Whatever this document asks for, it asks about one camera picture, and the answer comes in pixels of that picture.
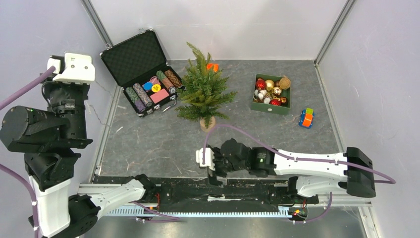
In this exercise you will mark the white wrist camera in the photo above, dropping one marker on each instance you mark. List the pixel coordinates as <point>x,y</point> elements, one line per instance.
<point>72,68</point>
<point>204,157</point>

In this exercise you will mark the green ornament box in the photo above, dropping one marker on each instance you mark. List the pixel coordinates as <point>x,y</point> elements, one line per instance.
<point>276,101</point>

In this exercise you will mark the yellow big blind button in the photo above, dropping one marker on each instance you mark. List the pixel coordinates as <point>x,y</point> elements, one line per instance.
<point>156,88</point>

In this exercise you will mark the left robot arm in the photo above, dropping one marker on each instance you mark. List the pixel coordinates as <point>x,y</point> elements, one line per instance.
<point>48,139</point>

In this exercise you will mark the gold bauble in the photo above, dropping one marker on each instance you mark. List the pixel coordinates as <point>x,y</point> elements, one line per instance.
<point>269,85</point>

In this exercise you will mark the blue orange toy car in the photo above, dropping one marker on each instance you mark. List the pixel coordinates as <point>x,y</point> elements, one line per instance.
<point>306,118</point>

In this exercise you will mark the black poker chip case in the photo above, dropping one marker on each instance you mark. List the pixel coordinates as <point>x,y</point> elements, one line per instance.
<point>138,60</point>

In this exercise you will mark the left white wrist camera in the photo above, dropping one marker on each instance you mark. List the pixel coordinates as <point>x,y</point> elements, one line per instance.
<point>72,68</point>

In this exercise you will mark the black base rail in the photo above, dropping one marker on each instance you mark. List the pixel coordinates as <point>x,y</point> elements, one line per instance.
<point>196,195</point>

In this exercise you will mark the blue dealer button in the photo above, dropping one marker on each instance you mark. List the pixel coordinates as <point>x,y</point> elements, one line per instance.
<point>147,86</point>

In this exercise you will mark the small green christmas tree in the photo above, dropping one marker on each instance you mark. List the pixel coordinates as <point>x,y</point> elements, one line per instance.
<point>205,91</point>

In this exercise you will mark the red glitter bauble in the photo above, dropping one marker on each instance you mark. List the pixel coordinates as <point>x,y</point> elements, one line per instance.
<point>260,84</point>

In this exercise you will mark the pink card deck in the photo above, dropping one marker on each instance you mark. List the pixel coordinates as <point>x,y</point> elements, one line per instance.
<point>159,96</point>

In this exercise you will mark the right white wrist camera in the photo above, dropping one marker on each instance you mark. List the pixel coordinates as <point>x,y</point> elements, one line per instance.
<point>204,157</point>

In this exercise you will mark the orange plastic piece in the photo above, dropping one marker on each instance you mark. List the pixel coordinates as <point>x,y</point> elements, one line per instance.
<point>215,66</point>

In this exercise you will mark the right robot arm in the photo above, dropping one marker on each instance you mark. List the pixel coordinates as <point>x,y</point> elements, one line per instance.
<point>309,174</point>

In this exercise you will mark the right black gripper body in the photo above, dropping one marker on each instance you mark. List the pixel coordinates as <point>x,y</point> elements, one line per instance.
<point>217,161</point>

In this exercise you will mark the twine ball ornament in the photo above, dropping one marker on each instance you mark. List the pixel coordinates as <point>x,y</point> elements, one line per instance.
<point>285,83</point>

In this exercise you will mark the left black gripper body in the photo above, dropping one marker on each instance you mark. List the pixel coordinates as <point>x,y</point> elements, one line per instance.
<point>70,98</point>

